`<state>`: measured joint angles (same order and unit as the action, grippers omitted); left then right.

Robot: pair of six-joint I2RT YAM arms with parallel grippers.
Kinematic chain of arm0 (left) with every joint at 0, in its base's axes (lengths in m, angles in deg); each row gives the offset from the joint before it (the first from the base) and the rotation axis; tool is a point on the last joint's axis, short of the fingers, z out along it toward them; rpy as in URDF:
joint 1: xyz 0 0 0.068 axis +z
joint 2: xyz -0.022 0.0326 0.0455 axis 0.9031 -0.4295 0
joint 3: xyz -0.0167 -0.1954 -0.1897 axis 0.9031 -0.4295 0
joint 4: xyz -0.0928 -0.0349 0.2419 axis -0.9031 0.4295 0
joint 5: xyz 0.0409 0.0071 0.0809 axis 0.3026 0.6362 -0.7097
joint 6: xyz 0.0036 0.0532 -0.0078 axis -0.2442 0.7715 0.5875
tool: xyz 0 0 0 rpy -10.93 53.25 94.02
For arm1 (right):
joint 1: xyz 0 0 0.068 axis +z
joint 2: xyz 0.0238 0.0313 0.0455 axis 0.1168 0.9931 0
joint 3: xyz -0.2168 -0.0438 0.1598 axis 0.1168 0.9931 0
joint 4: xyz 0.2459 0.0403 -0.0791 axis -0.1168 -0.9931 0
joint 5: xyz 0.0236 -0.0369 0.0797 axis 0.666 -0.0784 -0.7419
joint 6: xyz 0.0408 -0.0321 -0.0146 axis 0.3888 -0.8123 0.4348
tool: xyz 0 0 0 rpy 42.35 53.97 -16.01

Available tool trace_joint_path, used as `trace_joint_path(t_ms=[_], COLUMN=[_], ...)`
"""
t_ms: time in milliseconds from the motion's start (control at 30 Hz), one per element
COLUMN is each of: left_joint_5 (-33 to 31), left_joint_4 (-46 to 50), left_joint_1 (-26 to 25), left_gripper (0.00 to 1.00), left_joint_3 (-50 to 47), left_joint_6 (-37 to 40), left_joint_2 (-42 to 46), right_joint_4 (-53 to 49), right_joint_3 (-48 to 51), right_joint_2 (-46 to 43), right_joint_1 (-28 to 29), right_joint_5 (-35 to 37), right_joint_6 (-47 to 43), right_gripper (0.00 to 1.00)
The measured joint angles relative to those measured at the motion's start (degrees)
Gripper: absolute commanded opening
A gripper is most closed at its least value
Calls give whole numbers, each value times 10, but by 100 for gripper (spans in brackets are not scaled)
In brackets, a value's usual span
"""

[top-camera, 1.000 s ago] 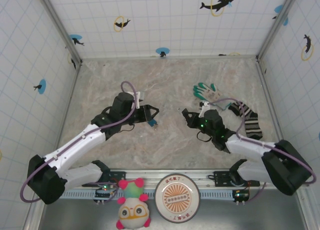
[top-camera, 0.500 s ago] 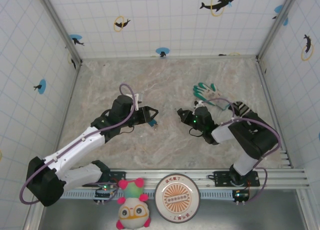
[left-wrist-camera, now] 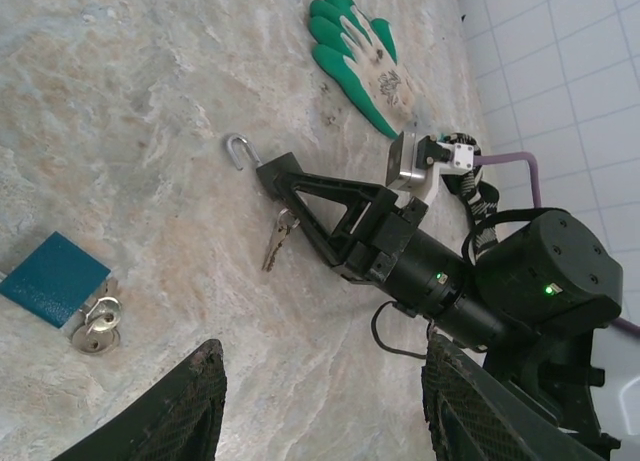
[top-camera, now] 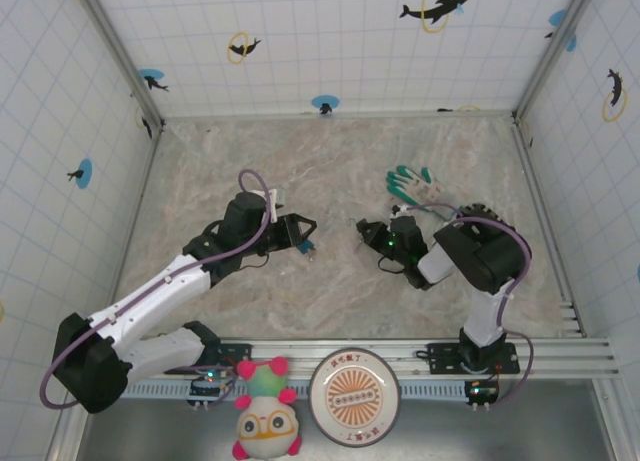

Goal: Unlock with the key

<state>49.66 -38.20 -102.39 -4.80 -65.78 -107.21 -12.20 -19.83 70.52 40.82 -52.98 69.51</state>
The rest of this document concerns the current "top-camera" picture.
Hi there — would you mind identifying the white green work glove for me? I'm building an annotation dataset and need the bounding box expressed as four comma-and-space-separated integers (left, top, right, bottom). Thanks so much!
384, 165, 464, 221

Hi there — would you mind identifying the dolphin blue circle sticker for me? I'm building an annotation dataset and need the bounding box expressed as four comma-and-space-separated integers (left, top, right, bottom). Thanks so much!
310, 94, 341, 117
542, 7, 579, 53
136, 68, 171, 94
65, 157, 95, 189

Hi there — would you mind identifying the round printed plate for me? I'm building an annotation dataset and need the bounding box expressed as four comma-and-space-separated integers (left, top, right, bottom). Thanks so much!
308, 348, 402, 448

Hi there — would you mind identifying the small circuit board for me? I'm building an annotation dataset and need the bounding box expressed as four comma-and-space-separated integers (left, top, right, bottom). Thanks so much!
187, 365, 239, 410
463, 378, 500, 412

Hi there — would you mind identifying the panda plush toy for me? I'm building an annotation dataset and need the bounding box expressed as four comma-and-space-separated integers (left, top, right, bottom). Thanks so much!
231, 356, 303, 460

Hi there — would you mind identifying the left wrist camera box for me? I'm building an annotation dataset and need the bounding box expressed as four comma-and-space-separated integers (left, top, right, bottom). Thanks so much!
258, 187, 289, 213

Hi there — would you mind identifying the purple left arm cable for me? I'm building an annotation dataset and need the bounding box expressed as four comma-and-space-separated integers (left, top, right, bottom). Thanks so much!
39, 168, 274, 411

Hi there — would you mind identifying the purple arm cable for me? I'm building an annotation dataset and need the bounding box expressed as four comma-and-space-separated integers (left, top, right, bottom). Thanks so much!
39, 168, 274, 411
399, 200, 535, 408

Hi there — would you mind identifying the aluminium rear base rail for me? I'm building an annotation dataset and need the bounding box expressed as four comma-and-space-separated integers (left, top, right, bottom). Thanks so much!
160, 108, 517, 123

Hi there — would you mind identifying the aluminium side base rail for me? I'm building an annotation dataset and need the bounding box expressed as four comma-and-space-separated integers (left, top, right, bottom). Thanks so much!
101, 123, 166, 340
510, 115, 587, 340

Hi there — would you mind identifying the aluminium front mounting rail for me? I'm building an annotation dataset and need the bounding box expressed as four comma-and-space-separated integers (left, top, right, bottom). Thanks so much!
73, 336, 621, 381

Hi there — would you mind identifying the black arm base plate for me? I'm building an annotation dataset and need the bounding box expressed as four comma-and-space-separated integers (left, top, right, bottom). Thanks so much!
163, 341, 253, 377
426, 341, 521, 377

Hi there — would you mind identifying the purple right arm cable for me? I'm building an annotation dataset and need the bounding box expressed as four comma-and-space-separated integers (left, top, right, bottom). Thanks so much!
399, 200, 535, 408

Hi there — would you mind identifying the white slotted cable duct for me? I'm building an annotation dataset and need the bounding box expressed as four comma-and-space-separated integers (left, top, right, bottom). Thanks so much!
92, 379, 501, 401

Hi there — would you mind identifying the aluminium frame post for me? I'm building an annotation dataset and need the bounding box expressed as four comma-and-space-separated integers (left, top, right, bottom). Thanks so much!
510, 0, 600, 123
72, 0, 167, 130

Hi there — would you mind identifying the large dolphin yellow ring sticker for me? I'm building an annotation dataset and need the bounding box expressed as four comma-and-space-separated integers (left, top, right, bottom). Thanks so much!
398, 0, 476, 35

